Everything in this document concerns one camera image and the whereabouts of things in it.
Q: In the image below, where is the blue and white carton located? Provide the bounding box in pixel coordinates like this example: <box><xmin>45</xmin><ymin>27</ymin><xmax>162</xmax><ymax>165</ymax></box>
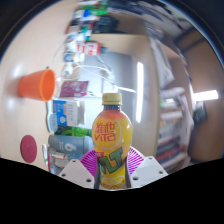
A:
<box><xmin>52</xmin><ymin>99</ymin><xmax>85</xmax><ymax>128</ymax></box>

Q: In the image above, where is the flat round red coaster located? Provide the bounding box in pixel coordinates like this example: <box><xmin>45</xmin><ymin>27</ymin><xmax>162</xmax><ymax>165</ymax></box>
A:
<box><xmin>19</xmin><ymin>134</ymin><xmax>38</xmax><ymax>164</ymax></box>

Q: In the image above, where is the yellow drink bottle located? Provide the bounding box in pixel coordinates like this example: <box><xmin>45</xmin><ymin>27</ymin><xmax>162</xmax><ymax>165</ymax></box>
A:
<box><xmin>91</xmin><ymin>92</ymin><xmax>133</xmax><ymax>190</ymax></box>

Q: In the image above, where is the magenta pouch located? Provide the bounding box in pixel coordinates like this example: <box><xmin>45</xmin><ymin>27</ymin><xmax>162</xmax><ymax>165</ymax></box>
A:
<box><xmin>59</xmin><ymin>80</ymin><xmax>90</xmax><ymax>99</ymax></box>

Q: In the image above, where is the clear glass bottle gold cap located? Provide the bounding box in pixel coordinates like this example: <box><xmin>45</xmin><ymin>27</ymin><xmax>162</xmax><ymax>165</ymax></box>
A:
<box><xmin>47</xmin><ymin>150</ymin><xmax>78</xmax><ymax>171</ymax></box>

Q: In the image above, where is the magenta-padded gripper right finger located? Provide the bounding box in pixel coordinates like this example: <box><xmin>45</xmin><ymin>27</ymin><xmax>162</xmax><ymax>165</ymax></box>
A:
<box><xmin>125</xmin><ymin>145</ymin><xmax>169</xmax><ymax>189</ymax></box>

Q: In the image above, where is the green plastic bottle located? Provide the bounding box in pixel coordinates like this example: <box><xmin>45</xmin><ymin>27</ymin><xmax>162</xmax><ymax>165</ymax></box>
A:
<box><xmin>54</xmin><ymin>125</ymin><xmax>93</xmax><ymax>137</ymax></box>

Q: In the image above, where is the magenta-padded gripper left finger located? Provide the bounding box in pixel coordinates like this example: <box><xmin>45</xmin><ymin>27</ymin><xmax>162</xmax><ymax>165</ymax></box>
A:
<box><xmin>58</xmin><ymin>148</ymin><xmax>100</xmax><ymax>190</ymax></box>

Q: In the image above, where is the under-shelf light bar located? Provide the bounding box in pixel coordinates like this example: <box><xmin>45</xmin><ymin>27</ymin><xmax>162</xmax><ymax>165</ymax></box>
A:
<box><xmin>135</xmin><ymin>61</ymin><xmax>145</xmax><ymax>124</ymax></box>

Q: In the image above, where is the wooden shelf unit with books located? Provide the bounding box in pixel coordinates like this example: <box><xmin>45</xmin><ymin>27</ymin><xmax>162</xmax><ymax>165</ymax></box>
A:
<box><xmin>146</xmin><ymin>19</ymin><xmax>221</xmax><ymax>171</ymax></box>

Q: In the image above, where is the ceiling light tube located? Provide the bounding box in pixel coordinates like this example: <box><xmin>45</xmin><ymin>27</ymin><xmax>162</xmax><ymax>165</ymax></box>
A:
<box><xmin>191</xmin><ymin>89</ymin><xmax>219</xmax><ymax>102</ymax></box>

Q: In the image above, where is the red and white container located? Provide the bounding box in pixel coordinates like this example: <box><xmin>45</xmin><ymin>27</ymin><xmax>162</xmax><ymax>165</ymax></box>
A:
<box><xmin>75</xmin><ymin>41</ymin><xmax>103</xmax><ymax>56</ymax></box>

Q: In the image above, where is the orange plastic cup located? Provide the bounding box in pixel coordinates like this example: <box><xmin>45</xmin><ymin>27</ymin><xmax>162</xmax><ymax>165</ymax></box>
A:
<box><xmin>18</xmin><ymin>68</ymin><xmax>57</xmax><ymax>102</ymax></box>

